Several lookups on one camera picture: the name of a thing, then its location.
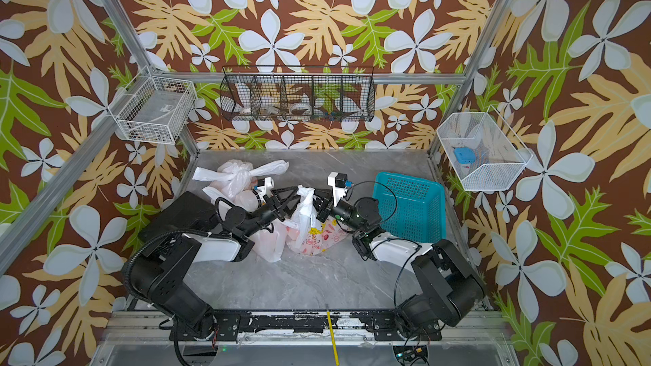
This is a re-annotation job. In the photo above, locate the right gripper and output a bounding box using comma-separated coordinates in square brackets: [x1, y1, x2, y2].
[307, 190, 366, 237]

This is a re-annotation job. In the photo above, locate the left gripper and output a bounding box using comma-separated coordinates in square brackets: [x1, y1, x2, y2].
[243, 187, 300, 241]

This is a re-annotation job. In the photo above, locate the teal plastic basket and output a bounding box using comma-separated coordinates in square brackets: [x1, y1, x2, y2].
[373, 172, 446, 243]

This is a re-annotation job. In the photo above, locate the printed white plastic bag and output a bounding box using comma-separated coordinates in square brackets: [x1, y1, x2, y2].
[193, 159, 289, 202]

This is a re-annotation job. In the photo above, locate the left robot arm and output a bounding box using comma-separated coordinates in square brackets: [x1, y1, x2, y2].
[122, 187, 300, 340]

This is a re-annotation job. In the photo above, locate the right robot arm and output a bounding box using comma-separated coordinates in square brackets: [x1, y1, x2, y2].
[313, 189, 487, 341]

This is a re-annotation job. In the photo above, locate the yellow stick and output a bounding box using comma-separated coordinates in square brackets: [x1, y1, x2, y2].
[325, 304, 340, 366]

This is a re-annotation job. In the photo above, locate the blue object in basket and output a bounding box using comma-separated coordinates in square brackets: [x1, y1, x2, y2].
[454, 147, 476, 165]

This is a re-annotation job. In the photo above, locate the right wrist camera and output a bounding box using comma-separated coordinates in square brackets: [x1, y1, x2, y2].
[327, 172, 353, 206]

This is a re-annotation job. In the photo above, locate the black wire basket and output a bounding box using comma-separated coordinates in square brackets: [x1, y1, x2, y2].
[218, 65, 376, 123]

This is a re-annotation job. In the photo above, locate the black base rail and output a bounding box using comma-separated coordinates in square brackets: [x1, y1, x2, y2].
[159, 309, 442, 342]

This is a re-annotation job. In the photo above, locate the white wire basket left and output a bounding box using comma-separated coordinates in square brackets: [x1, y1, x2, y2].
[110, 67, 197, 145]

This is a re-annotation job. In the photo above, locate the white wire basket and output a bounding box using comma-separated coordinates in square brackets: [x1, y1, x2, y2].
[437, 108, 533, 192]
[110, 67, 197, 145]

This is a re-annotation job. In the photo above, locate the white wire basket right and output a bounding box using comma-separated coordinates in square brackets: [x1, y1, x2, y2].
[437, 108, 533, 192]

